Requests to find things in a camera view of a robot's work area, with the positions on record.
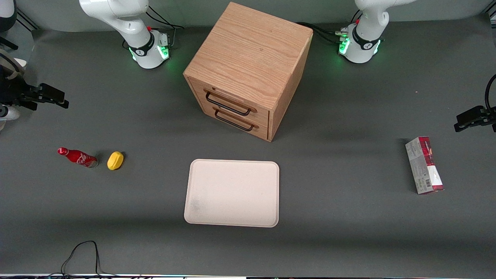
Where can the red coke bottle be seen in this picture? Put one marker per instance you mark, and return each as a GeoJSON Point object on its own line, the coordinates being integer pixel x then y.
{"type": "Point", "coordinates": [79, 157]}

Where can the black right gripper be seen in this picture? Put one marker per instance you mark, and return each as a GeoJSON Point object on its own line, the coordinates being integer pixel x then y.
{"type": "Point", "coordinates": [12, 94]}

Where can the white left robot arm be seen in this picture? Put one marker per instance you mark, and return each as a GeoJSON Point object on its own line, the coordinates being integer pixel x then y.
{"type": "Point", "coordinates": [366, 27]}

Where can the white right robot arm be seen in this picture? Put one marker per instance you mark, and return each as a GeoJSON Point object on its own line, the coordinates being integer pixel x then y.
{"type": "Point", "coordinates": [128, 27]}

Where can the wooden drawer cabinet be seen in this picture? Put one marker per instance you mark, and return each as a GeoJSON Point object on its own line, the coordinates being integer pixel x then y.
{"type": "Point", "coordinates": [252, 58]}

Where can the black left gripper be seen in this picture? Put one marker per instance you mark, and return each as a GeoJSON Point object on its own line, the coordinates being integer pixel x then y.
{"type": "Point", "coordinates": [489, 115]}

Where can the grey and red carton box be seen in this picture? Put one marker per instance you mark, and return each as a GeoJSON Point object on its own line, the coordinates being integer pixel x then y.
{"type": "Point", "coordinates": [424, 166]}

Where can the yellow lemon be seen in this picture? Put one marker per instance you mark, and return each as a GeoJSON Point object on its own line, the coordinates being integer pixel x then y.
{"type": "Point", "coordinates": [115, 160]}

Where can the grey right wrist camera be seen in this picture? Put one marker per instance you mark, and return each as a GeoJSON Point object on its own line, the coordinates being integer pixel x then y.
{"type": "Point", "coordinates": [8, 112]}

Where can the wooden drawer front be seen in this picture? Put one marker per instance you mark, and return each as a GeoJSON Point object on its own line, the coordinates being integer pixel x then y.
{"type": "Point", "coordinates": [232, 101]}
{"type": "Point", "coordinates": [248, 128]}

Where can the cream plastic tray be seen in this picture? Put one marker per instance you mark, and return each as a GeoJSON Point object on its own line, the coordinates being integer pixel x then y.
{"type": "Point", "coordinates": [232, 193]}

